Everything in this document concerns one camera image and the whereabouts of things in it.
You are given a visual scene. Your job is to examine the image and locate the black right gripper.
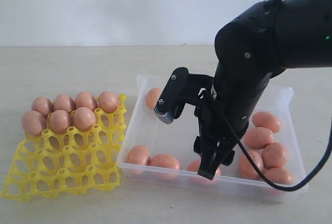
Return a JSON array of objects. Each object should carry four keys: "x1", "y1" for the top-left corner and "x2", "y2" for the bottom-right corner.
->
[{"x1": 194, "y1": 96, "x2": 248, "y2": 179}]

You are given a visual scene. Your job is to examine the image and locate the brown egg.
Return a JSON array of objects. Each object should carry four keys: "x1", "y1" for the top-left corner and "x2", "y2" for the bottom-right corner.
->
[
  {"x1": 21, "y1": 110, "x2": 47, "y2": 136},
  {"x1": 75, "y1": 92, "x2": 98, "y2": 111},
  {"x1": 252, "y1": 111, "x2": 282, "y2": 133},
  {"x1": 187, "y1": 159, "x2": 221, "y2": 185},
  {"x1": 73, "y1": 107, "x2": 96, "y2": 131},
  {"x1": 238, "y1": 150, "x2": 264, "y2": 180},
  {"x1": 244, "y1": 127, "x2": 275, "y2": 150},
  {"x1": 126, "y1": 145, "x2": 150, "y2": 176},
  {"x1": 99, "y1": 91, "x2": 120, "y2": 113},
  {"x1": 145, "y1": 88, "x2": 162, "y2": 110},
  {"x1": 53, "y1": 94, "x2": 76, "y2": 113},
  {"x1": 49, "y1": 109, "x2": 72, "y2": 134},
  {"x1": 261, "y1": 142, "x2": 288, "y2": 169},
  {"x1": 149, "y1": 153, "x2": 181, "y2": 180},
  {"x1": 31, "y1": 96, "x2": 54, "y2": 118},
  {"x1": 263, "y1": 167, "x2": 295, "y2": 186}
]

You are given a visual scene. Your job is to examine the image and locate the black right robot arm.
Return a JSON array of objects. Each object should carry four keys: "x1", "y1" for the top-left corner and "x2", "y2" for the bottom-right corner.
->
[{"x1": 194, "y1": 0, "x2": 331, "y2": 179}]

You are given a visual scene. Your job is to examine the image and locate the clear plastic bin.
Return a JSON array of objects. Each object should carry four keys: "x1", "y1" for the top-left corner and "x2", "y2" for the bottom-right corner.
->
[{"x1": 117, "y1": 75, "x2": 309, "y2": 202}]

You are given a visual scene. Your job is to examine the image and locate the yellow plastic egg tray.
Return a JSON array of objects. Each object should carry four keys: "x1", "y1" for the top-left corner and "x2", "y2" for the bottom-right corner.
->
[{"x1": 2, "y1": 94, "x2": 127, "y2": 201}]

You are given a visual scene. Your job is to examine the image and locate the black cable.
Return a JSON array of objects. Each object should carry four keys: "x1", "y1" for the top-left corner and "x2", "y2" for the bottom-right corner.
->
[{"x1": 198, "y1": 0, "x2": 332, "y2": 191}]

